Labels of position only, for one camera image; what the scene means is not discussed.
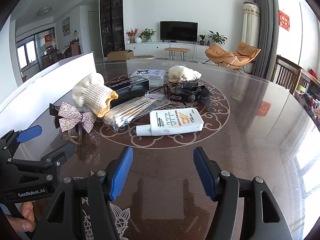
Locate sparkly pink bow clip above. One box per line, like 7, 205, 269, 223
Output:
49, 101, 97, 133

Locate cream knit glove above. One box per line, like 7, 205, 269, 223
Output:
72, 73, 119, 118
168, 66, 202, 83

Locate cotton swab bag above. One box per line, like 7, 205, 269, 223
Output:
103, 93, 171, 132

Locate white sunscreen bottle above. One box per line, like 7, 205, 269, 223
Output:
136, 108, 204, 137

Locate black odor bar box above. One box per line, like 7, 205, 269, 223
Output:
105, 75, 150, 107

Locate dark tulle flower hairclip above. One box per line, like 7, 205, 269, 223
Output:
170, 81, 210, 106

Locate black rimmed glasses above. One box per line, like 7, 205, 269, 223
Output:
144, 83, 186, 105

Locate clear plastic cartoon box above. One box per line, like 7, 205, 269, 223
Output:
131, 69, 166, 87

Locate person's left hand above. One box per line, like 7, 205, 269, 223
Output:
6, 202, 36, 232

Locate white cardboard storage box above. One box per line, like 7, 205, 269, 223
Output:
0, 51, 97, 138

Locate brown cardboard box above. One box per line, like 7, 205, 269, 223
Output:
107, 50, 134, 61

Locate dark wooden dining chair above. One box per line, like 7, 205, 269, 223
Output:
271, 55, 319, 97

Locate orange lounge chair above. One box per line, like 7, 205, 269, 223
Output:
204, 42, 261, 72

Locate red flower vase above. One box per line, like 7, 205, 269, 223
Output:
126, 28, 138, 43

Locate white tv cabinet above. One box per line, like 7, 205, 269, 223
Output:
125, 42, 208, 61

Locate orange wooden bench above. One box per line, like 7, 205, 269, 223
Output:
164, 47, 190, 61

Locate green potted plant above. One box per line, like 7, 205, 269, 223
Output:
139, 28, 156, 42

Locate black display shelf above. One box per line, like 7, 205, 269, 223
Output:
99, 0, 125, 57

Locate green plant right of tv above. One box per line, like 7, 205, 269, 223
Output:
208, 30, 228, 45

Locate standing air conditioner cover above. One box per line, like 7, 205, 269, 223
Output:
241, 2, 260, 47

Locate black flat television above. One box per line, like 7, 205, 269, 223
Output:
160, 21, 198, 42

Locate red paper window decoration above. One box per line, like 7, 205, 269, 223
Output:
278, 10, 290, 31

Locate grey curtain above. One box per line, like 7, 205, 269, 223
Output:
253, 0, 279, 81

